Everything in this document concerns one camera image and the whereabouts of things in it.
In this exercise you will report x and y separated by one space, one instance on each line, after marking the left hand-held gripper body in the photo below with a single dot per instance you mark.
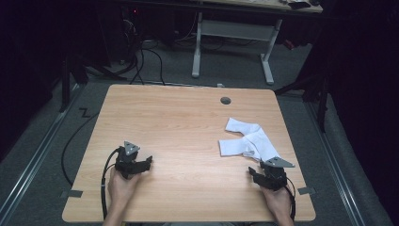
125 161

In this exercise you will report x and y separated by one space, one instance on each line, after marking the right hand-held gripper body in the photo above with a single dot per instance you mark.
276 175

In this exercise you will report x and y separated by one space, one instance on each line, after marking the white sock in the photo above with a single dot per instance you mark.
265 144
232 147

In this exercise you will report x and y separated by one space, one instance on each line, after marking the person's right hand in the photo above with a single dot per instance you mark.
279 201

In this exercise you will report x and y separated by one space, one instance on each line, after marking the person's left hand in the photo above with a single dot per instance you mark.
120 190

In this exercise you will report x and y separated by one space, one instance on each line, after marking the grey tape strip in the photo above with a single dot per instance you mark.
72 193
306 190

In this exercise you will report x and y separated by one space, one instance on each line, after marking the black metal stand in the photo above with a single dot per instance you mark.
65 84
322 103

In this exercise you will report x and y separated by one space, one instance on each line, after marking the small white table clip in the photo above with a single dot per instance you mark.
220 85

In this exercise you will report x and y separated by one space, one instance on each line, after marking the small red object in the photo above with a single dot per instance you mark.
289 44

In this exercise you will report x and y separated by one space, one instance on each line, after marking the white-framed wooden desk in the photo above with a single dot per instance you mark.
235 29

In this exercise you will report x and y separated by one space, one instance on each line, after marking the dark item on desk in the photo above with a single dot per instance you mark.
298 4

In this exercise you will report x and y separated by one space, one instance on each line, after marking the metal floor rail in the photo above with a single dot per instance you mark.
335 163
34 160

